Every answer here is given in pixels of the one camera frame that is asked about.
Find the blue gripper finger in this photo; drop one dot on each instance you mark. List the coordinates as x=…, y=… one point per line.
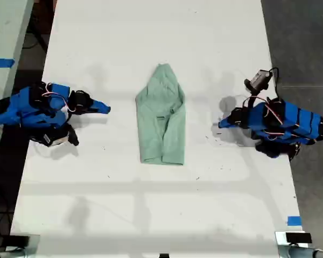
x=225, y=121
x=101, y=104
x=98, y=110
x=230, y=125

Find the pale green t-shirt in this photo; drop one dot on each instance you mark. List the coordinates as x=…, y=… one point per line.
x=161, y=121

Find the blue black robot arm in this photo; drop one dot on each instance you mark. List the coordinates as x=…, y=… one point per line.
x=24, y=107
x=290, y=123

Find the long blue tape strip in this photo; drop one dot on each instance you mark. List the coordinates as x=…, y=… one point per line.
x=1, y=63

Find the pale side table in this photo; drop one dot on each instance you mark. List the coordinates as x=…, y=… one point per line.
x=2, y=32

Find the short blue tape strip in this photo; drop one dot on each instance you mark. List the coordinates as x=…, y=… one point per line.
x=294, y=221

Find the small black box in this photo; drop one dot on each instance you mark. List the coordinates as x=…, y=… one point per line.
x=14, y=241
x=298, y=238

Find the grey metal tube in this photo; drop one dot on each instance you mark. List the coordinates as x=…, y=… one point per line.
x=8, y=254
x=301, y=252

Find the black camera stalk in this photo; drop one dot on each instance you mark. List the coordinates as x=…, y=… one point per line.
x=72, y=135
x=253, y=98

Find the black camera box grey face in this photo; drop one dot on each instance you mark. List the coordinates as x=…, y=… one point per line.
x=258, y=78

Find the black camera box white label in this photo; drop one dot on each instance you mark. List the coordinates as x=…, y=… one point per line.
x=53, y=139

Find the white metal bracket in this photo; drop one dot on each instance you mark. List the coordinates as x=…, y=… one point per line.
x=33, y=243
x=280, y=239

